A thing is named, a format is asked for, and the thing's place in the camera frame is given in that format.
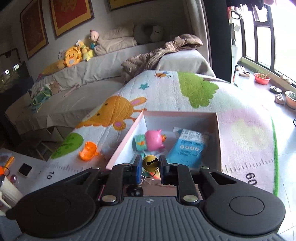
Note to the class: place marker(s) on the middle red framed picture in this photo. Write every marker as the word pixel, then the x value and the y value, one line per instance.
pixel 69 14

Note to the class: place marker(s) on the red framed picture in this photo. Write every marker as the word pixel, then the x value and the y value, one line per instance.
pixel 118 4
pixel 69 14
pixel 33 28

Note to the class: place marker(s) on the beige pillow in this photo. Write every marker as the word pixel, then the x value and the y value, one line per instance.
pixel 116 39

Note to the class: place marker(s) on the left red framed picture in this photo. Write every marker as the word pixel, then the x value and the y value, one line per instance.
pixel 33 28

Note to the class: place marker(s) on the yellow duck plush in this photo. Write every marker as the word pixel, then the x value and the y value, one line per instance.
pixel 86 52

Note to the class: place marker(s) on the grey plush toy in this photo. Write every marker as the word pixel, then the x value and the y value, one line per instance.
pixel 146 33

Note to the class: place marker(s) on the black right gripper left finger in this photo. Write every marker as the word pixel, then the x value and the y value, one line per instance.
pixel 121 175

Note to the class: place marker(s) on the red plastic basin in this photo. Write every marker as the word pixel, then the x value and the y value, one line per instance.
pixel 261 78

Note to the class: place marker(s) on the pink head doll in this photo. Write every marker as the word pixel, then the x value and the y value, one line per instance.
pixel 94 35

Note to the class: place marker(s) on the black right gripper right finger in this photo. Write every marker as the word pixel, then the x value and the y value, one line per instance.
pixel 180 176

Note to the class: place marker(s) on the dark curtain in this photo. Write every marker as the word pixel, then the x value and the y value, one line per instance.
pixel 219 37

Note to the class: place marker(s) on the pink cardboard box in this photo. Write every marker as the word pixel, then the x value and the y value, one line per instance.
pixel 169 122

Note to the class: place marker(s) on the yellow tiger plush toy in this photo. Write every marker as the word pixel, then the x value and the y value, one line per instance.
pixel 72 57

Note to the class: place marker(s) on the black fish tank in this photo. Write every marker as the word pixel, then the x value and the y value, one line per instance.
pixel 14 72

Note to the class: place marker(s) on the gold bell keychain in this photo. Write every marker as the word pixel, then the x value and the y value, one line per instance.
pixel 150 165

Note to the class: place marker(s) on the green knitted cloth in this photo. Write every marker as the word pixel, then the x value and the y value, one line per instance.
pixel 41 96

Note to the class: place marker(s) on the cartoon animal play mat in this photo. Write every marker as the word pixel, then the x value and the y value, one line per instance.
pixel 247 134

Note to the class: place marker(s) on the orange plastic toy cup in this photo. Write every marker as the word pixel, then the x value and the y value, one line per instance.
pixel 89 151

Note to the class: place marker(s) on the pink pig toy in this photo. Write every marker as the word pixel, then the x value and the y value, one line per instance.
pixel 154 140

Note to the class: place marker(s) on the right red framed picture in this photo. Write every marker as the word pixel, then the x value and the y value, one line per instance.
pixel 118 4

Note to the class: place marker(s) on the brown puffer jacket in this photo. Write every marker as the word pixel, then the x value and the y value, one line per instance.
pixel 135 65

